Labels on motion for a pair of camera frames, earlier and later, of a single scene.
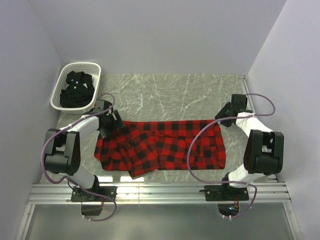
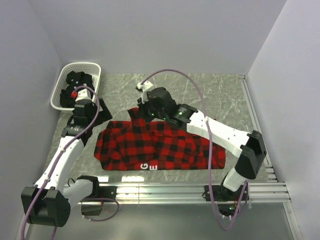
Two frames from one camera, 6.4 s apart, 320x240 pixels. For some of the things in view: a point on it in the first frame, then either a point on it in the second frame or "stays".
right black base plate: x=225 y=192 stays
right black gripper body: x=225 y=110 -> x=150 y=113
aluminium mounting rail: x=56 y=194 stays
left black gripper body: x=112 y=125 -> x=92 y=118
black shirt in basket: x=80 y=91 stays
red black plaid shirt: x=141 y=147 stays
